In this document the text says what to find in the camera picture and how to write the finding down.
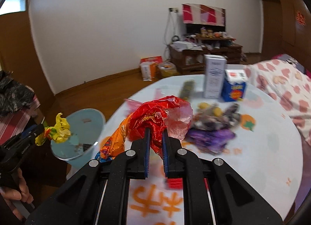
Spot purple wrapper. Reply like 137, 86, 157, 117
186, 128, 236, 154

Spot red orange snack wrapper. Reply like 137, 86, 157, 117
95, 95, 193, 162

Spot yellow wrapper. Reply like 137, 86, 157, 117
35, 113, 71, 146

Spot grey wrapper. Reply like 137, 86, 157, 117
190, 102, 241, 132

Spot light blue trash bin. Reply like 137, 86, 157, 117
51, 109, 105, 170

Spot person's left hand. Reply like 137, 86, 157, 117
1, 168, 34, 221

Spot red striped cloth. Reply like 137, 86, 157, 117
1, 85, 41, 144

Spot black plastic bag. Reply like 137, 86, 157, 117
1, 71, 35, 116

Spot pink cellophane wrapper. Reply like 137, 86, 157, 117
124, 88, 165, 115

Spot dark green snack packet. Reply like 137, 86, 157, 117
178, 80, 195, 101

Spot white fruit-print bedsheet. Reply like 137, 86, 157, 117
66, 74, 304, 225

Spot clear bag with yellow contents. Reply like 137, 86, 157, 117
158, 62, 178, 78

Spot wooden door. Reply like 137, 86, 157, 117
1, 0, 56, 116

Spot blue white small carton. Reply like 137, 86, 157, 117
221, 69, 248, 102

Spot orange white paper bag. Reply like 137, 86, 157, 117
140, 61, 156, 81

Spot tall white milk carton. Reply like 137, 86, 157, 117
203, 54, 227, 99

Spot red cardboard box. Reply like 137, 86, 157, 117
140, 56, 163, 65

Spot wooden tv cabinet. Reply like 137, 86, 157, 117
168, 23, 242, 74

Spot heart-pattern quilt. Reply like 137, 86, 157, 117
245, 59, 310, 144

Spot red pink patchwork cloth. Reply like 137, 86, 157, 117
182, 3, 226, 27

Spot wooden wardrobe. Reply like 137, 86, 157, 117
261, 0, 310, 70

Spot hanging cables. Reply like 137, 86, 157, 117
163, 11, 180, 61

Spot wall power outlet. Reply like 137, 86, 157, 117
169, 7, 179, 13

